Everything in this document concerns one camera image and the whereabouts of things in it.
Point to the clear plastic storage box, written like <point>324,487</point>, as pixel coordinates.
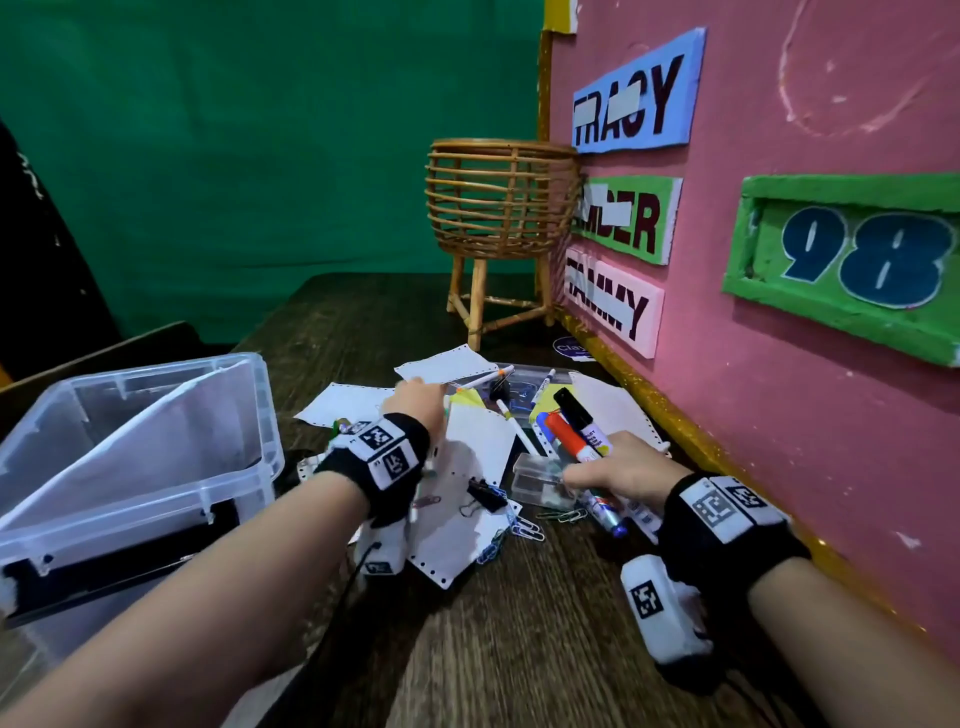
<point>135,480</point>

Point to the green pen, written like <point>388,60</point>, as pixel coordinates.
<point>341,429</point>

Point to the small clear paper clip case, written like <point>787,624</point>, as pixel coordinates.
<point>540,480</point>

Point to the red cap whiteboard marker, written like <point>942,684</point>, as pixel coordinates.
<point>566,439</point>

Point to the pile of white perforated papers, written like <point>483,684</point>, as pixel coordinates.
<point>465,450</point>

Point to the pink name sign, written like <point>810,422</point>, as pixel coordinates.
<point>611,300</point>

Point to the white pen orange tip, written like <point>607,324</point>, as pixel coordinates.
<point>484,379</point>

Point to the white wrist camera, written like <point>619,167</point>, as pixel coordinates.
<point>664,615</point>
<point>382,551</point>

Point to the round blue sticker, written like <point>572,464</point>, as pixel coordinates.
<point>574,349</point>

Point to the clear plastic case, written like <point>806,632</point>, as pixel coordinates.
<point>525,379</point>

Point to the pile of coloured paper clips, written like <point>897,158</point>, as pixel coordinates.
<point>525,528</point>

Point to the green backdrop cloth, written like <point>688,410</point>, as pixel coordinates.
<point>262,150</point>

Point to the blue cap whiteboard marker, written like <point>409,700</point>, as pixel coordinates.
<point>606,511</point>

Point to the black binder clip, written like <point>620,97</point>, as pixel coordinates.
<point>499,390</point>
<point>486,495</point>

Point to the person's left hand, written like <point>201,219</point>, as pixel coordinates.
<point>416,405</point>

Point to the green framed number sign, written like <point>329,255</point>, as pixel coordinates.
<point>847,262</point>

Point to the blue name sign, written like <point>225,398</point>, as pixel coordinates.
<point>637,94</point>

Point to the white pen olive tip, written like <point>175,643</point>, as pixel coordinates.
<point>517,431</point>

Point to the black wristband with markers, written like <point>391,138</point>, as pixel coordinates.
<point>375,465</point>
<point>727,525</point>

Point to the green name sign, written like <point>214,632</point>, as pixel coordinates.
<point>626,217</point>

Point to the person's left forearm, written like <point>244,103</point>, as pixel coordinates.
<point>187,600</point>

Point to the rattan basket stand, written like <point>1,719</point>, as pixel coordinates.
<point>502,199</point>

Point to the person's right hand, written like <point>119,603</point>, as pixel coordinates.
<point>622,472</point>

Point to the yellow vertical edge strip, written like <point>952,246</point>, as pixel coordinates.
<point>545,82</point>

